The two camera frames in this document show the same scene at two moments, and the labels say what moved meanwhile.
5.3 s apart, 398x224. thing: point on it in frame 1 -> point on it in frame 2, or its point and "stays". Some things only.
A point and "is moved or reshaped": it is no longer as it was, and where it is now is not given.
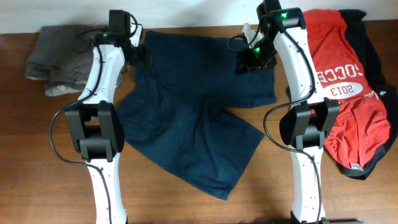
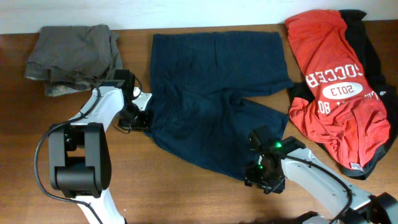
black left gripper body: (138, 55) -> (132, 117)
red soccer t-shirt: (362, 124) stays
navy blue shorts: (178, 109) is moved or reshaped
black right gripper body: (260, 55) -> (259, 175)
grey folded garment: (60, 57) stays
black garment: (354, 22) stays
